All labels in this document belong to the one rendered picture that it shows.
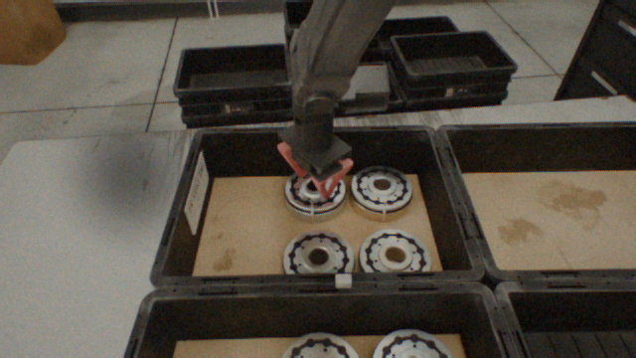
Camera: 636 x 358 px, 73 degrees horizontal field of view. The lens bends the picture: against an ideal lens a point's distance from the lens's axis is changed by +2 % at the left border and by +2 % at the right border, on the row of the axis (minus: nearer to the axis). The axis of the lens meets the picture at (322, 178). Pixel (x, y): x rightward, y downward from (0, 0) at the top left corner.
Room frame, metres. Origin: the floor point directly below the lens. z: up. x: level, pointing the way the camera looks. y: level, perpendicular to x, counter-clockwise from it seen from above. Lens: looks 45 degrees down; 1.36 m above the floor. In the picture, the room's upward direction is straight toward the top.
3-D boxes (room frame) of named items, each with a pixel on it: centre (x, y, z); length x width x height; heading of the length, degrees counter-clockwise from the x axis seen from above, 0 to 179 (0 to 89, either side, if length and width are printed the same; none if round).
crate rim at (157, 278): (0.41, 0.01, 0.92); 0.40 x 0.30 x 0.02; 91
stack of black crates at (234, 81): (1.36, 0.32, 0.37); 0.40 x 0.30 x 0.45; 97
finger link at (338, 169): (0.47, 0.00, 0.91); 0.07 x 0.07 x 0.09; 40
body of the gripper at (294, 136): (0.48, 0.01, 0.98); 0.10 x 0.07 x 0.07; 40
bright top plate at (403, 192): (0.49, -0.10, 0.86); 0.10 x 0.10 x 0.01
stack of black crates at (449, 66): (1.46, -0.48, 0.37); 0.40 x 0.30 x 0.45; 97
